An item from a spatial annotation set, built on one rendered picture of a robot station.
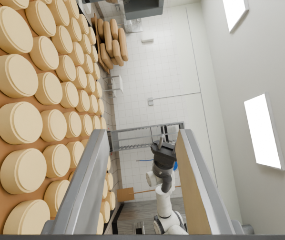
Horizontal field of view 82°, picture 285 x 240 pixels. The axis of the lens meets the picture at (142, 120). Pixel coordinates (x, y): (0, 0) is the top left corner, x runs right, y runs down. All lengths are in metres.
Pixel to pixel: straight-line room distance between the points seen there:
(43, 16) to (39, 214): 0.28
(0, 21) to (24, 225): 0.22
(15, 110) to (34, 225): 0.13
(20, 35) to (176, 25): 5.42
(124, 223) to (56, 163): 3.67
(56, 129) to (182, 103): 4.47
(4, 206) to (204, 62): 5.12
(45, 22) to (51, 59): 0.06
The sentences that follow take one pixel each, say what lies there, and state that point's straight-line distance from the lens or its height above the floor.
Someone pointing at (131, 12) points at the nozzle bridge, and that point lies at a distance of 0.80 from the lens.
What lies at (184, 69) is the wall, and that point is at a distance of 4.98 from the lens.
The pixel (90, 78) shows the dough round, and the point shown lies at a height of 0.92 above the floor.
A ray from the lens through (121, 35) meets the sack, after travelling 4.50.
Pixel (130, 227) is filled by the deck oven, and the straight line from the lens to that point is 3.93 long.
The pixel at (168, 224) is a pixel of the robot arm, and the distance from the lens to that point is 0.91.
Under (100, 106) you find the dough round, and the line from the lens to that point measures 0.51.
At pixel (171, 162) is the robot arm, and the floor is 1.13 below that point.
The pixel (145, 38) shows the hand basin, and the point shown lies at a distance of 5.22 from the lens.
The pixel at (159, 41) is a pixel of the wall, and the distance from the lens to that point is 5.30.
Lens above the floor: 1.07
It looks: 3 degrees down
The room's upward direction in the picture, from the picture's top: 82 degrees clockwise
